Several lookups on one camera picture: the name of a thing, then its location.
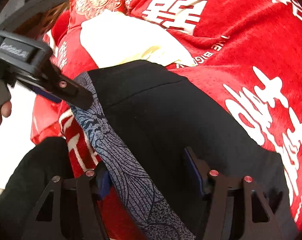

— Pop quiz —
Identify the black pants blue patterned stripe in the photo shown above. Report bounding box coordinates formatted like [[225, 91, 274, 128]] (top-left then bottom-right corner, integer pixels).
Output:
[[72, 61, 298, 239]]

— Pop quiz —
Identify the white cloth yellow trim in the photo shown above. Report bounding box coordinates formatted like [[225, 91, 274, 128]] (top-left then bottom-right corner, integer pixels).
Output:
[[80, 10, 195, 68]]

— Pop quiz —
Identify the red embroidered pillow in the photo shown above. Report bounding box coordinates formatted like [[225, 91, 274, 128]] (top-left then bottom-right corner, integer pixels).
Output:
[[51, 0, 128, 46]]

